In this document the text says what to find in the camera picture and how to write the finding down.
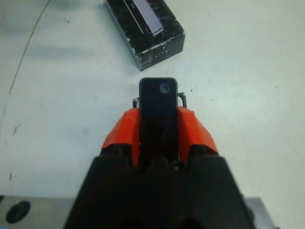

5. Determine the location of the small black camera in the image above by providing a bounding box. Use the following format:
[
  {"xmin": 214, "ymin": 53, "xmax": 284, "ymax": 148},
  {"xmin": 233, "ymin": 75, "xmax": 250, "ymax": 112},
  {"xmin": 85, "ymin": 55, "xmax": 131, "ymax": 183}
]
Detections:
[{"xmin": 138, "ymin": 77, "xmax": 179, "ymax": 167}]

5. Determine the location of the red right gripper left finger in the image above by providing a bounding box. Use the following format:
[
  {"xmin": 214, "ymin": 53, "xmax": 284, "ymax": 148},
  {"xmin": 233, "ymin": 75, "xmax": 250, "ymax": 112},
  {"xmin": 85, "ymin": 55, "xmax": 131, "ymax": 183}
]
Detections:
[{"xmin": 99, "ymin": 107, "xmax": 142, "ymax": 167}]

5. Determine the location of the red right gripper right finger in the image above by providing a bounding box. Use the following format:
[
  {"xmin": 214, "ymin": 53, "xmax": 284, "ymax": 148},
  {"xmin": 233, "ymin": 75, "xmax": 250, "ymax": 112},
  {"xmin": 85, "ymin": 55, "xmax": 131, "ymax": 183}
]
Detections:
[{"xmin": 177, "ymin": 106, "xmax": 220, "ymax": 159}]

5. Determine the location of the black scuffed box lid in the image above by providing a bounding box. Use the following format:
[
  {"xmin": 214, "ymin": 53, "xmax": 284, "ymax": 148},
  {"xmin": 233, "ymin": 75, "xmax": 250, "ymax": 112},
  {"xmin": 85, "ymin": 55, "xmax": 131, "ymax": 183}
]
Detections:
[{"xmin": 103, "ymin": 0, "xmax": 186, "ymax": 72}]

